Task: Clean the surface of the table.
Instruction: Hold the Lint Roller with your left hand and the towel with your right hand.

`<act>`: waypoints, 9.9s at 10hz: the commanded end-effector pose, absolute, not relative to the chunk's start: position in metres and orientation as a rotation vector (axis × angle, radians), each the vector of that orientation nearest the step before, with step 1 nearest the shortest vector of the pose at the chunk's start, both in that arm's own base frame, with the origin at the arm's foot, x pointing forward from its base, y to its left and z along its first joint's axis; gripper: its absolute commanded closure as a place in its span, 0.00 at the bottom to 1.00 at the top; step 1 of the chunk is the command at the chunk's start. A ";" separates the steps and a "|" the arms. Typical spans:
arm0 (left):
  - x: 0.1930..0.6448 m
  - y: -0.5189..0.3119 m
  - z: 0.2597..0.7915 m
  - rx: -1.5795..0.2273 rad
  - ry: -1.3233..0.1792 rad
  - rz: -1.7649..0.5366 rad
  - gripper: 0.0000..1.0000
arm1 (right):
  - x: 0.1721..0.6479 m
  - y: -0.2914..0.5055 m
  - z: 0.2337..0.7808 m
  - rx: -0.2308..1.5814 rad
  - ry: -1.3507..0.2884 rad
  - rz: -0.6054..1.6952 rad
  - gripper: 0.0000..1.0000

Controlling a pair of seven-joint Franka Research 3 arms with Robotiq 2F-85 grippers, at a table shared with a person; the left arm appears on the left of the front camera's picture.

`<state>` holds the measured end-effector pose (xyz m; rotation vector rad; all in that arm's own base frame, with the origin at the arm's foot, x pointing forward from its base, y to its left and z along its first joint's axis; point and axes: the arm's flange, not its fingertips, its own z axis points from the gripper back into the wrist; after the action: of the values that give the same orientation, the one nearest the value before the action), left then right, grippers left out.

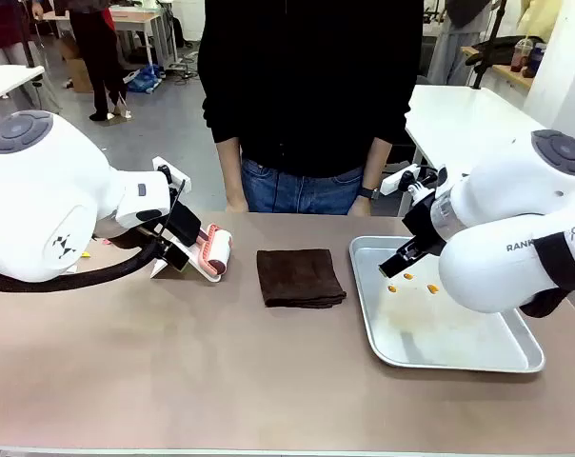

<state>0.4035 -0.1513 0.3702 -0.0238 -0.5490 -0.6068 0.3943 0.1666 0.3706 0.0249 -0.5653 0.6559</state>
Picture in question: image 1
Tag person's left forearm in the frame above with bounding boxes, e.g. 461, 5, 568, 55
361, 136, 394, 191

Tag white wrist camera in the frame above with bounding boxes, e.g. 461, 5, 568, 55
380, 163, 423, 197
152, 157, 187, 189

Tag plastic cup red drink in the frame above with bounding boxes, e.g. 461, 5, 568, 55
509, 37, 534, 73

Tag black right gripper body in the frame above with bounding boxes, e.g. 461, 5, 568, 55
401, 192, 448, 259

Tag person's black sweater torso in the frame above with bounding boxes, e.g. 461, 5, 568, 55
197, 0, 425, 178

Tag black bag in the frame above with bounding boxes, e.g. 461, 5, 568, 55
464, 35, 527, 69

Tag pink top background table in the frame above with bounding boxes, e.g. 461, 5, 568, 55
107, 5, 180, 73

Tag person's blue jeans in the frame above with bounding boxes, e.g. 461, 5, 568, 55
240, 158, 366, 215

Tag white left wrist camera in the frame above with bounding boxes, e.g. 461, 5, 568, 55
152, 157, 187, 189

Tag yellow jacket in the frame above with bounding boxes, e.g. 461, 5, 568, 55
515, 0, 565, 45

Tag silver metal tray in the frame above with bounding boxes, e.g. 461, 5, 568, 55
347, 234, 546, 374

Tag blue plastic bag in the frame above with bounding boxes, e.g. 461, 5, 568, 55
125, 64, 164, 94

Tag cardboard box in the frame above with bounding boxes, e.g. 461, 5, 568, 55
60, 36, 96, 94

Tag wooden counter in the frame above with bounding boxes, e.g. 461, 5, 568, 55
460, 45, 536, 91

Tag black tripod pole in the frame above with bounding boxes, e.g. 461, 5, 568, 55
471, 0, 508, 90

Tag blue drink cup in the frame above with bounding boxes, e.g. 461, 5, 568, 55
525, 42, 548, 78

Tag bystander in black trousers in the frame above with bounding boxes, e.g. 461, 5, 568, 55
53, 0, 128, 123

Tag large white side table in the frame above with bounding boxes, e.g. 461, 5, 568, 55
403, 84, 542, 218

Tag bystander in grey coat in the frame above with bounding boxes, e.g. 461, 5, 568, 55
426, 0, 492, 88

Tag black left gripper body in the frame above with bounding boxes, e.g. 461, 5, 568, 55
165, 203, 203, 248

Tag dark brown cloth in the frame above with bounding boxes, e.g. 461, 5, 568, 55
256, 248, 348, 309

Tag black right arm cable sleeve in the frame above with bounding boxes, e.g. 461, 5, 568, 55
519, 231, 575, 320

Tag person's right forearm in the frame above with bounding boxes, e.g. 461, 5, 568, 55
215, 136, 248, 209

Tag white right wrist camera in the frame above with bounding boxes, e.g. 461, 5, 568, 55
380, 163, 423, 197

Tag pink white lint roller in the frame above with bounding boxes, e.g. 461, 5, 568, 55
196, 223, 235, 278

